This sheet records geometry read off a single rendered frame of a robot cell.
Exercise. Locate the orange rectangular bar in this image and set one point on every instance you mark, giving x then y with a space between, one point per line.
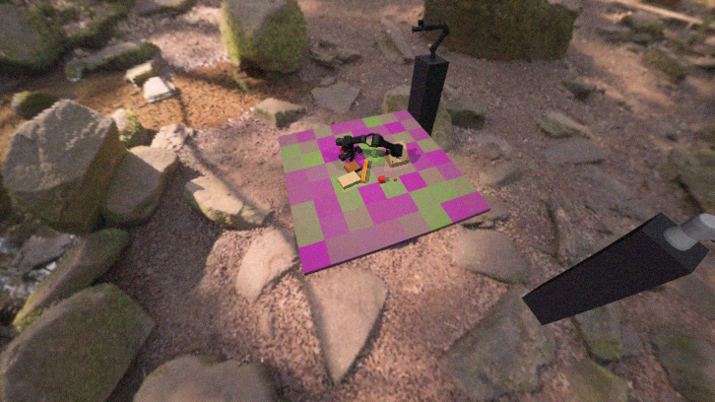
364 171

